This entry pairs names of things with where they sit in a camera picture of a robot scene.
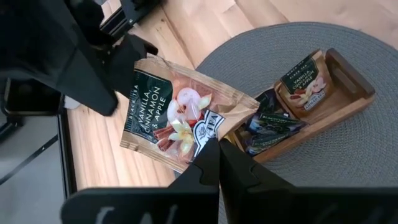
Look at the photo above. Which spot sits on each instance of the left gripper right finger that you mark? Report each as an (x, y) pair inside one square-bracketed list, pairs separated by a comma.
[(295, 208)]

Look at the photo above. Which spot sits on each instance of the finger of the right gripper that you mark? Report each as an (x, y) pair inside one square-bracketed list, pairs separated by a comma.
[(84, 81), (124, 62)]

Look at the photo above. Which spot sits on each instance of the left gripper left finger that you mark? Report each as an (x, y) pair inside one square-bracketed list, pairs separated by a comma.
[(149, 208)]

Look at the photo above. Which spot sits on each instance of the beige vanilla cinnamon tea packet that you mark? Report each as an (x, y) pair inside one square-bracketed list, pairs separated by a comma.
[(161, 109), (306, 84)]

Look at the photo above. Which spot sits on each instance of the dark blue tea packet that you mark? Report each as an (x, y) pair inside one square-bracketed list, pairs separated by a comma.
[(264, 141), (265, 102), (273, 123)]

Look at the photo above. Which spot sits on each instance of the wooden tea organizer box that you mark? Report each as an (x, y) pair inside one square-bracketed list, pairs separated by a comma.
[(348, 74)]

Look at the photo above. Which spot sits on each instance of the round grey woven placemat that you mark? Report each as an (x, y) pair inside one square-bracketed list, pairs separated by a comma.
[(342, 155)]

